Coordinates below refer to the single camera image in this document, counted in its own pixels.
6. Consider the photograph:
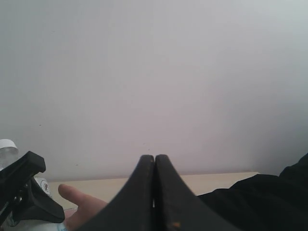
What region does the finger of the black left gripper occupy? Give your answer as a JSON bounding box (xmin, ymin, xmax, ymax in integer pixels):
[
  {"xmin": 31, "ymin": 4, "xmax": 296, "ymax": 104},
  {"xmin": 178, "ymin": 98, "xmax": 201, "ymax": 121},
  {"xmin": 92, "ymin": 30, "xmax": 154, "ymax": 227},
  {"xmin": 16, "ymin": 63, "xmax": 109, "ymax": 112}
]
[
  {"xmin": 0, "ymin": 151, "xmax": 46, "ymax": 207},
  {"xmin": 12, "ymin": 177, "xmax": 64, "ymax": 226}
]

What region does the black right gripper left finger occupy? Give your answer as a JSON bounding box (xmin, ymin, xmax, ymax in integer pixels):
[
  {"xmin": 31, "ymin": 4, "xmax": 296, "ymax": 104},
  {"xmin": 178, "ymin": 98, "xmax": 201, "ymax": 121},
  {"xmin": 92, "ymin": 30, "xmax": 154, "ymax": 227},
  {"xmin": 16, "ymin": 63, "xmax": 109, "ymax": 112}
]
[{"xmin": 78, "ymin": 155, "xmax": 154, "ymax": 231}]

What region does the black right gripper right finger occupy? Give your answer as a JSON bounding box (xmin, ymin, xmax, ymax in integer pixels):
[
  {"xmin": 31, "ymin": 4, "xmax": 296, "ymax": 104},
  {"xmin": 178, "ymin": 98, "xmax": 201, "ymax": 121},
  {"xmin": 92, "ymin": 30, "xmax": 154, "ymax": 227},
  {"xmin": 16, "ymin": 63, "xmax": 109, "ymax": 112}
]
[{"xmin": 154, "ymin": 154, "xmax": 229, "ymax": 231}]

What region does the clear bottle green white label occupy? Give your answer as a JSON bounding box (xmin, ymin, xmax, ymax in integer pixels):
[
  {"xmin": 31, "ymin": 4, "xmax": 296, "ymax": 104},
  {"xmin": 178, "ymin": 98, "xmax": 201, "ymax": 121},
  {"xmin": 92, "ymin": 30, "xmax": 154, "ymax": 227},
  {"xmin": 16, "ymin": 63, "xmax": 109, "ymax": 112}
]
[{"xmin": 0, "ymin": 139, "xmax": 67, "ymax": 231}]

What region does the black sleeved forearm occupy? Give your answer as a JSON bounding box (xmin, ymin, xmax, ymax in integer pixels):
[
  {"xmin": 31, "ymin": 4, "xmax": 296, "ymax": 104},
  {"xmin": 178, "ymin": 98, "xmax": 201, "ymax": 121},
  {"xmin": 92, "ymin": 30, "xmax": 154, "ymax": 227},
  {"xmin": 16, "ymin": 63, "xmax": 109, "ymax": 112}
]
[{"xmin": 198, "ymin": 155, "xmax": 308, "ymax": 231}]

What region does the person's open hand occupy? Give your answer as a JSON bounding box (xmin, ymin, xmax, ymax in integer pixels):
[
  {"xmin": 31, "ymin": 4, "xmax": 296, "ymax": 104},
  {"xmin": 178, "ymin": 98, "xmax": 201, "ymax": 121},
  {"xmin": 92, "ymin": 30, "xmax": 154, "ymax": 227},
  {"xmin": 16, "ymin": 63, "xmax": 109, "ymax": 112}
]
[{"xmin": 58, "ymin": 184, "xmax": 108, "ymax": 231}]

